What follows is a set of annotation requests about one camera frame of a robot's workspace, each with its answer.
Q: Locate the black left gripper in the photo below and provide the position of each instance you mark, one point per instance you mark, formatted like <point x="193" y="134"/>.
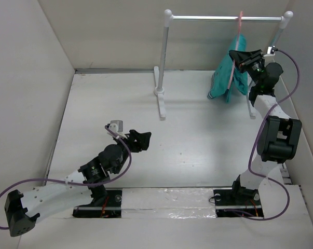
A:
<point x="140" y="140"/>

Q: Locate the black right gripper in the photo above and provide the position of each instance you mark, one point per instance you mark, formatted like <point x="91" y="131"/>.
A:
<point x="243" y="57"/>

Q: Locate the teal trousers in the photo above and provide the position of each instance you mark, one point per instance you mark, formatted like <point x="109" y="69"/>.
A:
<point x="221" y="75"/>

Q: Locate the pink plastic hanger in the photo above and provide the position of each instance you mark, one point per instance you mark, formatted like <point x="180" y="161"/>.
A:
<point x="236" y="48"/>

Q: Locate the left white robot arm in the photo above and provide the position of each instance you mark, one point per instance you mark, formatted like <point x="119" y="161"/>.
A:
<point x="84" y="186"/>

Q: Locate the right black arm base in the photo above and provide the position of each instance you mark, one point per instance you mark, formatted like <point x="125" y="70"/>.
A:
<point x="228" y="206"/>

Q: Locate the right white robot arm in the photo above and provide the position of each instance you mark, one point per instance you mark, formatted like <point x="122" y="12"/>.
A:
<point x="279" y="134"/>

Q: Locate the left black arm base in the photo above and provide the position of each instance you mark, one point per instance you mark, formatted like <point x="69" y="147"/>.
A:
<point x="110" y="208"/>

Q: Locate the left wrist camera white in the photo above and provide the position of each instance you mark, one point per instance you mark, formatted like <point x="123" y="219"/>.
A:
<point x="116" y="129"/>

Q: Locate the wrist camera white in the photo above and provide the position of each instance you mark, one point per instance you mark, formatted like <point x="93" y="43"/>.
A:
<point x="271" y="50"/>
<point x="116" y="129"/>

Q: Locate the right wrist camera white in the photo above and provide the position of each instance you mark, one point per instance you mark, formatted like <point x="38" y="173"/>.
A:
<point x="271" y="50"/>

